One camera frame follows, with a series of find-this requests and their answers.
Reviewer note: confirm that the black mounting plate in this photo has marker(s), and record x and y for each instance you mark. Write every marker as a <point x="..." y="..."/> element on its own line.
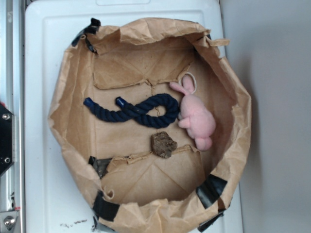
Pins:
<point x="7" y="157"/>

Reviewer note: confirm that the aluminium frame rail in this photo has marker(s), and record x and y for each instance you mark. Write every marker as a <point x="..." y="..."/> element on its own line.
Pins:
<point x="12" y="200"/>

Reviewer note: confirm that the white plastic lid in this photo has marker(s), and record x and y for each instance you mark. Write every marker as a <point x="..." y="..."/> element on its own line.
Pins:
<point x="53" y="203"/>

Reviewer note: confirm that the brown rock chunk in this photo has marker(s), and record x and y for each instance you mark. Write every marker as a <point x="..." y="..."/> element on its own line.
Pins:
<point x="163" y="145"/>

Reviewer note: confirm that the brown paper bag bin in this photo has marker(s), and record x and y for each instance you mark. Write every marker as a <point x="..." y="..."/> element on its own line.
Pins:
<point x="129" y="187"/>

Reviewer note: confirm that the pink plush bunny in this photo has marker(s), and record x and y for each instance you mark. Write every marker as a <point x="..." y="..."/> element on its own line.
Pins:
<point x="194" y="117"/>

